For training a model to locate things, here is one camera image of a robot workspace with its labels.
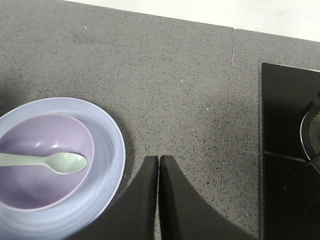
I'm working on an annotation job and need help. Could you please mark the mint green plastic spoon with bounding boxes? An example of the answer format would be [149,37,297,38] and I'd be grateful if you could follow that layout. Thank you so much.
[0,152,88,175]

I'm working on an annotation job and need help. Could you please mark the black gas stove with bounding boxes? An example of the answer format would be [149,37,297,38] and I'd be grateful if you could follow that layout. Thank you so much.
[261,62,320,240]

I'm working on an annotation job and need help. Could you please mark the lilac plastic bowl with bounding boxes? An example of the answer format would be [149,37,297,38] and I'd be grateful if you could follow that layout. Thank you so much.
[0,114,95,211]

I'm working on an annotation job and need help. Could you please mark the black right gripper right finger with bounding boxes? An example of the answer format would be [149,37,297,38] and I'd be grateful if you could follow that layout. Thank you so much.
[158,155,253,240]

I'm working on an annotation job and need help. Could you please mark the light blue plate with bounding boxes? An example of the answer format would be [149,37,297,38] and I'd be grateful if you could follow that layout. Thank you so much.
[0,97,126,240]

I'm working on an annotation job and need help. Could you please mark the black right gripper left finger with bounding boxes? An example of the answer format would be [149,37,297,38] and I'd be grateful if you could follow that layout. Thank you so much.
[68,156,159,240]

